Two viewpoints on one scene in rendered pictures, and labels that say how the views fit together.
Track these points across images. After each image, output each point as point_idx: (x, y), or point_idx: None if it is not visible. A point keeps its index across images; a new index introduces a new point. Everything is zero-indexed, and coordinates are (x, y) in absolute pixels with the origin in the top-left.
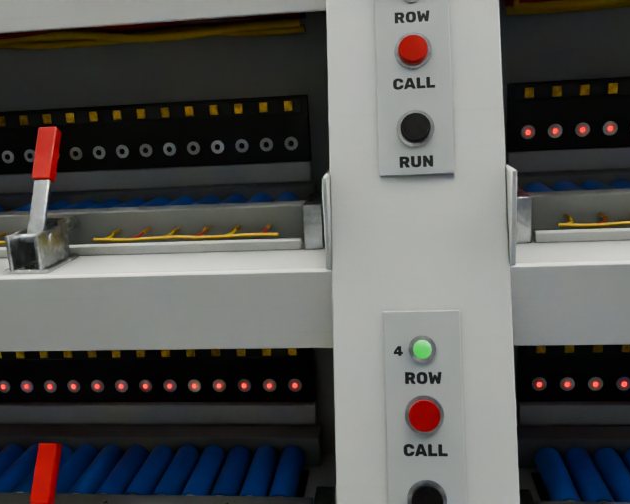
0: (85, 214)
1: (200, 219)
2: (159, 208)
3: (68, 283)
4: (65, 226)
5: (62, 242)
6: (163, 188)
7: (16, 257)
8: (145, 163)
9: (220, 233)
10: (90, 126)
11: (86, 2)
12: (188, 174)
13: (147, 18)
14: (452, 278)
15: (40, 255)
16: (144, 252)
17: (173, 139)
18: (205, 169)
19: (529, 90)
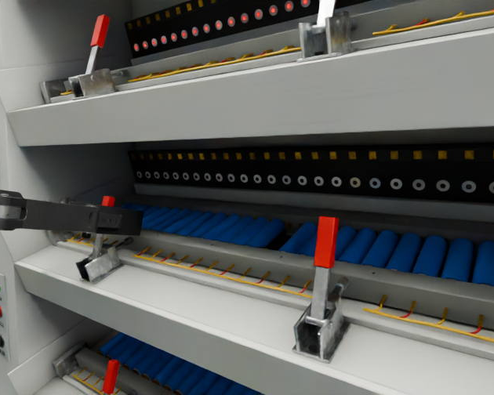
0: (354, 277)
1: (473, 307)
2: (426, 284)
3: (349, 386)
4: (340, 302)
5: (338, 318)
6: (411, 219)
7: (302, 338)
8: (394, 193)
9: None
10: (349, 161)
11: (372, 108)
12: (436, 208)
13: (441, 125)
14: None
15: (323, 348)
16: (414, 338)
17: (423, 176)
18: (454, 206)
19: None
